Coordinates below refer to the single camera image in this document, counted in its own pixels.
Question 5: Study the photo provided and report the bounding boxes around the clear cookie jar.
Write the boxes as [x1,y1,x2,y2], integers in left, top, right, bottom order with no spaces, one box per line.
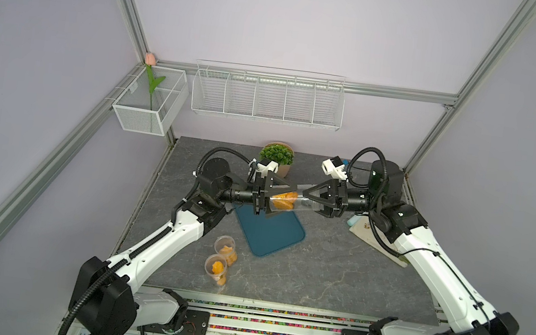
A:
[204,254,228,286]
[214,235,238,267]
[265,192,322,215]

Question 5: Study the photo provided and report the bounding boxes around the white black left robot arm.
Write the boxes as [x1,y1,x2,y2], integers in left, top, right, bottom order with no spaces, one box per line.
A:
[57,147,298,335]

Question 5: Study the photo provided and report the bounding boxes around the light blue garden trowel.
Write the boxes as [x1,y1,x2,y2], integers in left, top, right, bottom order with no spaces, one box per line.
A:
[347,215,360,227]

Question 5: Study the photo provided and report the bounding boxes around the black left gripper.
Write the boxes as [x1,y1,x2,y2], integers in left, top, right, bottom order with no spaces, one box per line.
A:
[215,165,297,222]

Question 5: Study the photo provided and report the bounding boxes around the green plant in pot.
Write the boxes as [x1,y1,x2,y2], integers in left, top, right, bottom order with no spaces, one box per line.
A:
[260,142,295,178]

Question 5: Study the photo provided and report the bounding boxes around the clear cookie jar back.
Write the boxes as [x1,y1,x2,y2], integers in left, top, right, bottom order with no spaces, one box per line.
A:
[214,235,238,267]

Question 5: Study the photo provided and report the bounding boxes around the pink artificial tulip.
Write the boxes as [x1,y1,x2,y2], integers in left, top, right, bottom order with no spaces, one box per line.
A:
[144,52,166,111]

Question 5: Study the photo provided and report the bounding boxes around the white mesh wall basket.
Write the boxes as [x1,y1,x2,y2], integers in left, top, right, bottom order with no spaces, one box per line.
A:
[113,65,189,137]

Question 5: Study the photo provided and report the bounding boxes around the beige gardening glove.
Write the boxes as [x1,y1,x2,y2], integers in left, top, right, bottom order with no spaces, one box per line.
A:
[349,216,409,268]

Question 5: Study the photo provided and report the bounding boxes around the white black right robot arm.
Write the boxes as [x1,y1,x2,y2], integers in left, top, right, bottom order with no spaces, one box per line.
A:
[304,147,519,335]

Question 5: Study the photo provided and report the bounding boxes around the white wire wall shelf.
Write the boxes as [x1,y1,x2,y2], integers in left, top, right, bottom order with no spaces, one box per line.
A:
[191,60,346,131]

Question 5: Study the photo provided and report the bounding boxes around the clear cookie jar front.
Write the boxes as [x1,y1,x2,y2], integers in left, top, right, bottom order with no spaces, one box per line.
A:
[204,254,228,286]

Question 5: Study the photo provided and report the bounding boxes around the teal plastic tray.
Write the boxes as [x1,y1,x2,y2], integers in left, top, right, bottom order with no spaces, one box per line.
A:
[235,205,306,257]

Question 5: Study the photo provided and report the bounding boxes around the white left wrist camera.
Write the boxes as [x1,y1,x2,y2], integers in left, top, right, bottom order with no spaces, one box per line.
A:
[249,159,280,175]

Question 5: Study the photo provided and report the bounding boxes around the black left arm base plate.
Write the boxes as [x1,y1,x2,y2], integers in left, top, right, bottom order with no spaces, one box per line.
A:
[145,308,211,335]

